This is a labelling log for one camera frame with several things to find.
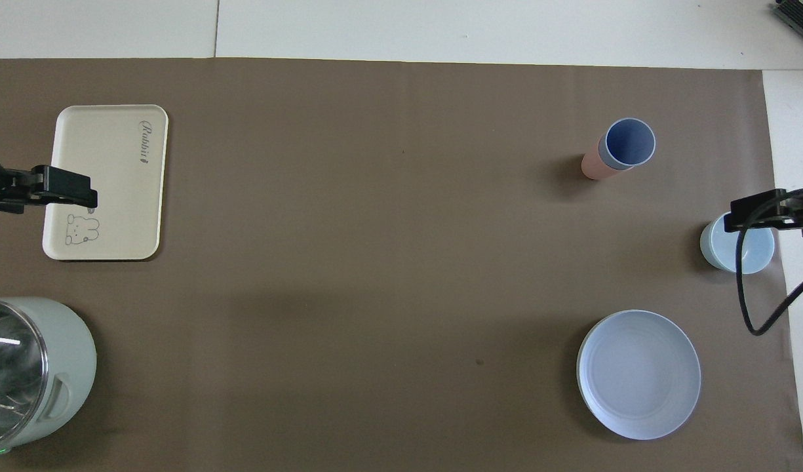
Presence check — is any pink cup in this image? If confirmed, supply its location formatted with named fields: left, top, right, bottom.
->
left=581, top=134, right=633, bottom=181

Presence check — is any light blue round plate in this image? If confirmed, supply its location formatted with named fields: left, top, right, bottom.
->
left=576, top=309, right=702, bottom=441

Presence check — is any cream rabbit print tray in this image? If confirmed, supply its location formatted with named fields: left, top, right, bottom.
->
left=42, top=104, right=169, bottom=262

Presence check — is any blue ribbed cup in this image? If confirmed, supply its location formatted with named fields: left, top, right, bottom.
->
left=601, top=117, right=656, bottom=172

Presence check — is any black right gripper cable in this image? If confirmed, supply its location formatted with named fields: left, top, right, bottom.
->
left=735, top=190, right=803, bottom=336

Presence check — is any pale green cooking pot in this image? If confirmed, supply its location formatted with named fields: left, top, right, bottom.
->
left=0, top=297, right=98, bottom=458

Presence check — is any dark grey ridged device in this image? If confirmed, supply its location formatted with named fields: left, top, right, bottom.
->
left=772, top=0, right=803, bottom=43

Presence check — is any glass pot lid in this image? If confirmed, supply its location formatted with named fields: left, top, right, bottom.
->
left=0, top=300, right=50, bottom=448

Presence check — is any light blue small bowl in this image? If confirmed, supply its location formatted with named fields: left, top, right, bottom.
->
left=699, top=211, right=775, bottom=275

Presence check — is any brown table mat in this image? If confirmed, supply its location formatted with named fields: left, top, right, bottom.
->
left=0, top=58, right=803, bottom=472

